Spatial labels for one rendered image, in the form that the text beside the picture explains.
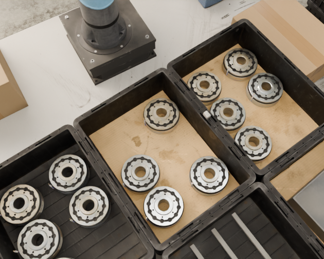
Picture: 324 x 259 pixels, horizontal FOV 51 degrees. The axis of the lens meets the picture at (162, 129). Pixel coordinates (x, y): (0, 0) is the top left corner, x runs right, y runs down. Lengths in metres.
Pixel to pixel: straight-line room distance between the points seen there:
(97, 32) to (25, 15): 1.40
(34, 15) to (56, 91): 1.29
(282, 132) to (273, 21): 0.38
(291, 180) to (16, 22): 1.99
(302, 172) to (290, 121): 0.16
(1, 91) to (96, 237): 0.53
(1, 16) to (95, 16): 1.53
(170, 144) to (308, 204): 0.40
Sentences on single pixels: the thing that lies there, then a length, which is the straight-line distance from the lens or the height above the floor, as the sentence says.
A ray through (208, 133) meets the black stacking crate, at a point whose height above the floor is 0.89.
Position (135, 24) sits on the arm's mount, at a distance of 1.23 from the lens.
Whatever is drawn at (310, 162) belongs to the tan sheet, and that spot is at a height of 0.83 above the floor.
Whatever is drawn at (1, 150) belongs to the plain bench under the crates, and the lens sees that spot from 1.22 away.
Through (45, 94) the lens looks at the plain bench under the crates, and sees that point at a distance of 1.25.
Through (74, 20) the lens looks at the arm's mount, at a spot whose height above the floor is 0.81.
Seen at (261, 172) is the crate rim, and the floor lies 0.93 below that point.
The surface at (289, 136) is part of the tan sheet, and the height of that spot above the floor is 0.83.
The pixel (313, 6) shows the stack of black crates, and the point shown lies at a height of 0.48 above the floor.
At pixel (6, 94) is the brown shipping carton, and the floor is 0.81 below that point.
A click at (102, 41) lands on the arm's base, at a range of 1.15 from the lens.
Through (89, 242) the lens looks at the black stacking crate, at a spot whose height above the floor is 0.83.
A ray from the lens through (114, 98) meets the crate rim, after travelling 0.92.
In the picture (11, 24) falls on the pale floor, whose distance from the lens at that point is 2.48.
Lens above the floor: 1.73
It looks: 67 degrees down
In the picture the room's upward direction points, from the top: 1 degrees counter-clockwise
